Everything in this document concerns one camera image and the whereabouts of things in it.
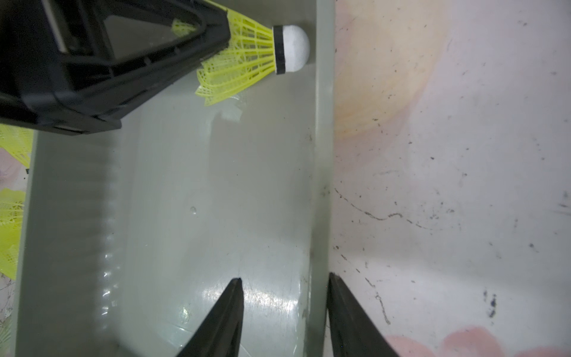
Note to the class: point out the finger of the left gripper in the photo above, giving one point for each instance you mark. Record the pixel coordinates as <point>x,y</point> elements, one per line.
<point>79,67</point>

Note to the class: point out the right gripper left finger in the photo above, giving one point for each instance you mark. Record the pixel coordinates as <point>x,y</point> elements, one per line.
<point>220,332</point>

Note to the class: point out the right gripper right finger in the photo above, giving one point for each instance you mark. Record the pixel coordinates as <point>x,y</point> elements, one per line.
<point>352,331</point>

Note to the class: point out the grey plastic storage box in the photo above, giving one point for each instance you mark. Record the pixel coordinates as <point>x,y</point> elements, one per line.
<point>131,236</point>

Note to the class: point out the yellow shuttlecock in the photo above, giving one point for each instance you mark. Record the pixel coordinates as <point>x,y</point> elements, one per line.
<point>18,142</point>
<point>12,212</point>
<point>253,52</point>

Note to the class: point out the pink floral table mat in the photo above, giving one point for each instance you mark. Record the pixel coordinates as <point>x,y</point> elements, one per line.
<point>451,201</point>

